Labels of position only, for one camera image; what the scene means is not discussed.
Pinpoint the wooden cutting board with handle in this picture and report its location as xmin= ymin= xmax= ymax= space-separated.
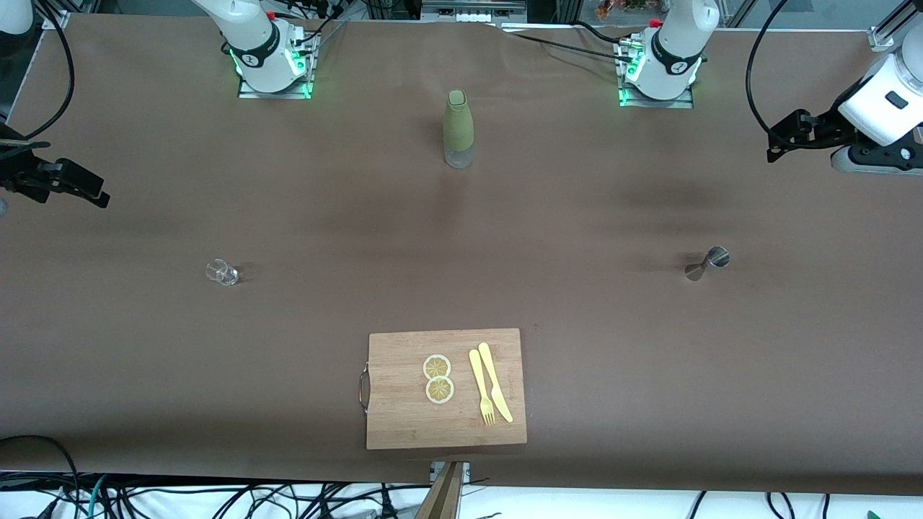
xmin=358 ymin=328 xmax=528 ymax=451

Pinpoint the green sleeved glass bottle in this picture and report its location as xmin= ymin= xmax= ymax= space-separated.
xmin=443 ymin=89 xmax=475 ymax=169

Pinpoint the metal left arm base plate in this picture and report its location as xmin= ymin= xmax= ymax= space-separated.
xmin=618 ymin=40 xmax=695 ymax=109

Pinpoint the yellow plastic fork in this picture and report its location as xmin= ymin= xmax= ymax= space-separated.
xmin=469 ymin=349 xmax=496 ymax=426

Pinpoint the teal floor cable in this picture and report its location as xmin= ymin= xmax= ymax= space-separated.
xmin=85 ymin=474 xmax=109 ymax=519

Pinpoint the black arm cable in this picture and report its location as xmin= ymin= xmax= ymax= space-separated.
xmin=22 ymin=0 xmax=75 ymax=139
xmin=745 ymin=0 xmax=816 ymax=138

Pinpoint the wooden post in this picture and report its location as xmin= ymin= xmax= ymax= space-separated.
xmin=415 ymin=461 xmax=466 ymax=519

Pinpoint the grey power strip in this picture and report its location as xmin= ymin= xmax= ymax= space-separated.
xmin=422 ymin=0 xmax=527 ymax=22

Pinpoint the steel double-ended jigger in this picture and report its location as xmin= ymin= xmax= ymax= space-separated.
xmin=684 ymin=246 xmax=730 ymax=282

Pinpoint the yellow plastic knife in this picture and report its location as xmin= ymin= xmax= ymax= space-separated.
xmin=478 ymin=342 xmax=514 ymax=423

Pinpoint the black base power cable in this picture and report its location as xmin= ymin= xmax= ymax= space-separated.
xmin=498 ymin=20 xmax=635 ymax=66
xmin=270 ymin=0 xmax=347 ymax=51

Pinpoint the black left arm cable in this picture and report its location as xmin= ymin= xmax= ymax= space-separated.
xmin=745 ymin=0 xmax=816 ymax=138

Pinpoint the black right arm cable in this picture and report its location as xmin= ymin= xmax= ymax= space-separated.
xmin=22 ymin=0 xmax=75 ymax=139

